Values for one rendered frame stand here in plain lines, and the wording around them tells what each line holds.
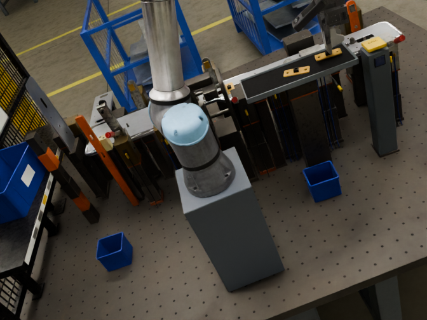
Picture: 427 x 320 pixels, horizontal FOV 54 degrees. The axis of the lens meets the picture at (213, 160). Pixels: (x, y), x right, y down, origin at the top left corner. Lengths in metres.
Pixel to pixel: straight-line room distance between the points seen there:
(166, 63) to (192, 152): 0.25
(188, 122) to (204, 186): 0.19
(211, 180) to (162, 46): 0.37
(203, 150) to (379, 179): 0.77
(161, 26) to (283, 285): 0.86
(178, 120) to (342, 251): 0.70
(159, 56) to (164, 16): 0.10
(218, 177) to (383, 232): 0.61
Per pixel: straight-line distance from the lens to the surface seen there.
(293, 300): 1.39
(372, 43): 1.50
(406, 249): 1.45
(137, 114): 1.92
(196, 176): 1.15
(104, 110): 1.63
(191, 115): 1.09
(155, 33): 1.12
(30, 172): 1.76
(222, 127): 1.64
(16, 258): 1.54
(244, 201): 1.18
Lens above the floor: 1.88
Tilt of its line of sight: 37 degrees down
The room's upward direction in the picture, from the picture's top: 24 degrees counter-clockwise
